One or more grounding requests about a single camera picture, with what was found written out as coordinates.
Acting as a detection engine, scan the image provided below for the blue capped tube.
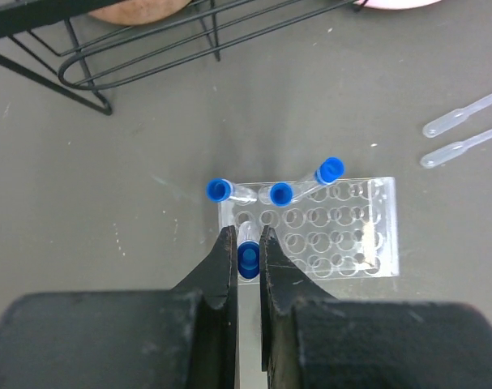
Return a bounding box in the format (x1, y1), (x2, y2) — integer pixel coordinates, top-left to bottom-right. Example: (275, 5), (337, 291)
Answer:
(237, 220), (260, 280)
(258, 182), (293, 207)
(206, 178), (258, 205)
(291, 156), (344, 203)

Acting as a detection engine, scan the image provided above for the black wire dish basket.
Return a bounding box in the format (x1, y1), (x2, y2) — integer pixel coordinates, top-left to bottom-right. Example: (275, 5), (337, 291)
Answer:
(0, 1), (367, 116)

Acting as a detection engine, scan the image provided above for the clear test tube rack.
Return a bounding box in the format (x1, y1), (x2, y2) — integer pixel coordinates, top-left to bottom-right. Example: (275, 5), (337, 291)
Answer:
(218, 177), (400, 280)

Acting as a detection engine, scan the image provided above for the pink ceramic plate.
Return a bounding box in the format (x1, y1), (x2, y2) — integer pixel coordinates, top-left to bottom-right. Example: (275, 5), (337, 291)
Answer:
(355, 0), (441, 11)

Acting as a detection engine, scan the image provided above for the clear pipette long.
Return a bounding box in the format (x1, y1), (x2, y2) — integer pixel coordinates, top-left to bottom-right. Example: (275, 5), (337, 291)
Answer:
(422, 93), (492, 139)

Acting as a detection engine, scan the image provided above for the yellow and brown bowl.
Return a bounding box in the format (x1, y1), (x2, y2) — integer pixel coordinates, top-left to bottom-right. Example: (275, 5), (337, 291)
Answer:
(88, 0), (190, 26)

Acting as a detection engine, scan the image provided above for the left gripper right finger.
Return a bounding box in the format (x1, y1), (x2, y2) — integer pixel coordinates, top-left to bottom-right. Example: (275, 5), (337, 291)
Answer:
(259, 227), (492, 388)

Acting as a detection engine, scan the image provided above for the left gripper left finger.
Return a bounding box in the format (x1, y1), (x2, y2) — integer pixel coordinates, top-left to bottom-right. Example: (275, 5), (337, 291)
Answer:
(0, 226), (238, 388)

